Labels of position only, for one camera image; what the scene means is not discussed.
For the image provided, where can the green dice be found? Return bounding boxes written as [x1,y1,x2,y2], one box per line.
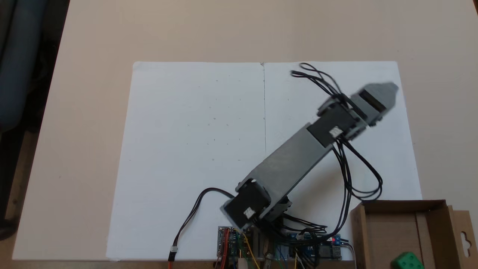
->
[390,251,425,269]

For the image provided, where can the brown cardboard box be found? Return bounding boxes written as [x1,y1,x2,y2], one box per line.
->
[350,200,478,269]

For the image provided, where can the blue circuit board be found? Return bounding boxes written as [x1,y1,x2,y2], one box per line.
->
[287,232,342,261]

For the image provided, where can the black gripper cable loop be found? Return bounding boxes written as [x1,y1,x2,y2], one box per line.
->
[290,62,346,102]

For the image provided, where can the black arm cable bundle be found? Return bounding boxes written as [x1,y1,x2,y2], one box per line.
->
[281,135,384,241]

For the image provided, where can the yellow wire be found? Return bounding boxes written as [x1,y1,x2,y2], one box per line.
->
[235,229,262,269]

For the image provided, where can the circuit board with coloured wires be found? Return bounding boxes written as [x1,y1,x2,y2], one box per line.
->
[217,226,255,263]

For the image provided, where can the orange wire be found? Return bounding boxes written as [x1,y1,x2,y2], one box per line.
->
[220,229,230,269]

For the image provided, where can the black cable with white connector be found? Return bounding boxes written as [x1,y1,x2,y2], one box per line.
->
[167,187,236,269]

